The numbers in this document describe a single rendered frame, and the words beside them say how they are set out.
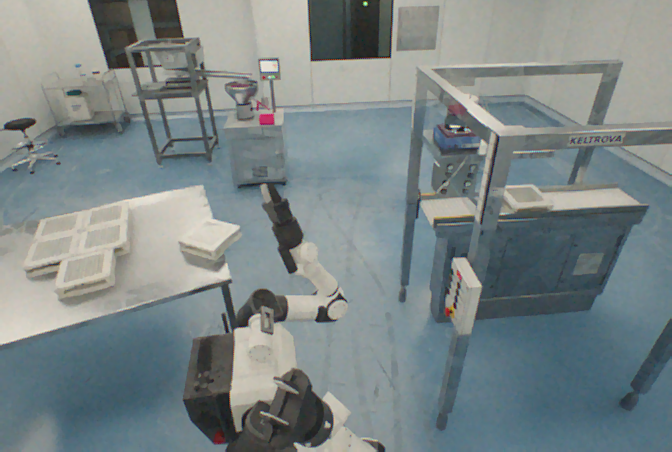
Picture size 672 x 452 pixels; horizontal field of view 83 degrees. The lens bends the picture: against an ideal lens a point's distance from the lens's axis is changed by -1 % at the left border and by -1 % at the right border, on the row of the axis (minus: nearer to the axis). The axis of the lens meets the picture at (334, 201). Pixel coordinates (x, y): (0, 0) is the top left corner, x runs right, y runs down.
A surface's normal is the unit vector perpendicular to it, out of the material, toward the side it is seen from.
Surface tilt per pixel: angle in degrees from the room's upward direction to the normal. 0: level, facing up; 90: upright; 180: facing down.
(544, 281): 90
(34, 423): 0
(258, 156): 90
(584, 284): 90
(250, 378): 0
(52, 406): 0
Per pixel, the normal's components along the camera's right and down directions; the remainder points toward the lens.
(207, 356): -0.03, -0.85
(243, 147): 0.09, 0.51
